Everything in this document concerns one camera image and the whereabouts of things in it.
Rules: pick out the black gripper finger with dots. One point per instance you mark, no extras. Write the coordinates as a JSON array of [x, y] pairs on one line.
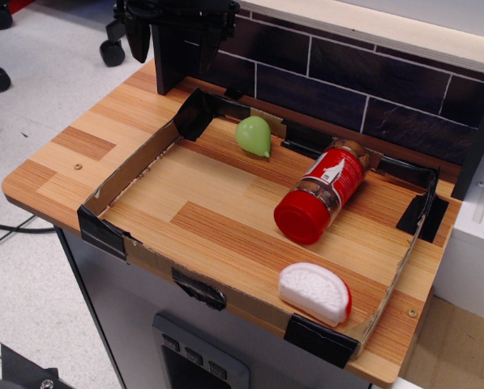
[[138, 36], [211, 37]]

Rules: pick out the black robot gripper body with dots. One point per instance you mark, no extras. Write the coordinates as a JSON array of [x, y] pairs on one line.
[[200, 15]]

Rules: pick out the red-capped basil spice bottle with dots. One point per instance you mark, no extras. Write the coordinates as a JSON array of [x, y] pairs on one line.
[[317, 198]]

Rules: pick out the cardboard fence with black tape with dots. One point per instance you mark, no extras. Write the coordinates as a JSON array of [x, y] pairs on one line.
[[193, 207]]

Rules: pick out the black office chair base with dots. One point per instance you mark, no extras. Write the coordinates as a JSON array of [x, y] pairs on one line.
[[111, 50]]

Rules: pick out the green toy pear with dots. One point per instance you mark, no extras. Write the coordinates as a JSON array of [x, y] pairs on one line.
[[253, 135]]

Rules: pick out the dark brick-pattern backsplash panel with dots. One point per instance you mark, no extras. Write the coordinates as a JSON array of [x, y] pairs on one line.
[[413, 85]]

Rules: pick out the white and red toy slice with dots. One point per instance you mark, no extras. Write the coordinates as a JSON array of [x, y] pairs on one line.
[[316, 291]]

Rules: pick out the grey cabinet control panel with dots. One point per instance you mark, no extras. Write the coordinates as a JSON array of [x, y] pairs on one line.
[[188, 361]]

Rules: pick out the white side cabinet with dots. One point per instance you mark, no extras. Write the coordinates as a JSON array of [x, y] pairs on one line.
[[460, 278]]

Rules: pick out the black metal bracket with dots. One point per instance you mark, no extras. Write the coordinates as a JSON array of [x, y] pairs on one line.
[[17, 371]]

